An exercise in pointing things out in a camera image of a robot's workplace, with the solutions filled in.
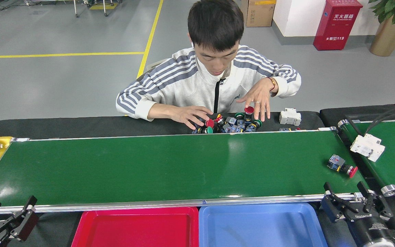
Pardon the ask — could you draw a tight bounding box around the red plastic tray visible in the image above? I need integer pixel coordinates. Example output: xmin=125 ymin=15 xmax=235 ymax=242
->
xmin=71 ymin=207 xmax=199 ymax=247

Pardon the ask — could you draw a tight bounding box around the grey chair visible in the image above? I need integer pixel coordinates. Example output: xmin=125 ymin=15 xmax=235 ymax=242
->
xmin=145 ymin=58 xmax=169 ymax=74

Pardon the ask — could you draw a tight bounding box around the person's right hand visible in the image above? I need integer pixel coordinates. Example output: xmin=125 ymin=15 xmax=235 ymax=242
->
xmin=169 ymin=106 xmax=214 ymax=130

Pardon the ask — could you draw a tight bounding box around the white circuit breaker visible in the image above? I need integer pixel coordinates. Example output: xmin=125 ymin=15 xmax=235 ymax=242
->
xmin=279 ymin=108 xmax=302 ymax=126
xmin=350 ymin=133 xmax=385 ymax=162

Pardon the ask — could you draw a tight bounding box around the potted plant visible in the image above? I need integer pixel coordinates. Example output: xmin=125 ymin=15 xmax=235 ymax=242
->
xmin=368 ymin=0 xmax=395 ymax=57

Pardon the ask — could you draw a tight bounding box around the person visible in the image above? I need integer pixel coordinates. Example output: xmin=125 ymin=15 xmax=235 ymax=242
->
xmin=116 ymin=0 xmax=301 ymax=130

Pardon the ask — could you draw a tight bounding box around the red fire extinguisher cabinet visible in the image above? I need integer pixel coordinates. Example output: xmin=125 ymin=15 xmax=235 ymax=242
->
xmin=313 ymin=0 xmax=363 ymax=51

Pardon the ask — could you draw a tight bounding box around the black table cover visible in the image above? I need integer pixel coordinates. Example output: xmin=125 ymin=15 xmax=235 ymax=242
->
xmin=320 ymin=104 xmax=395 ymax=128
xmin=0 ymin=110 xmax=325 ymax=138

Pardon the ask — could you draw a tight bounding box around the blue plastic tray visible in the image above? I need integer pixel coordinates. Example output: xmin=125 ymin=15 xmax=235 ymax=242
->
xmin=199 ymin=202 xmax=328 ymax=247

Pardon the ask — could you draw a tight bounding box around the white wheeled stand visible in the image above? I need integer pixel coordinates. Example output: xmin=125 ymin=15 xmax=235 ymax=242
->
xmin=74 ymin=0 xmax=109 ymax=17

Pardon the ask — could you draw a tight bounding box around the person's left hand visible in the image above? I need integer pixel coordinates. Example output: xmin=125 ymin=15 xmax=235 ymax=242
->
xmin=236 ymin=78 xmax=279 ymax=122

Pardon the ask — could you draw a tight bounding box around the cardboard box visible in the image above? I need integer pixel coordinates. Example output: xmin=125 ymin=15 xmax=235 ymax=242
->
xmin=240 ymin=0 xmax=276 ymax=27

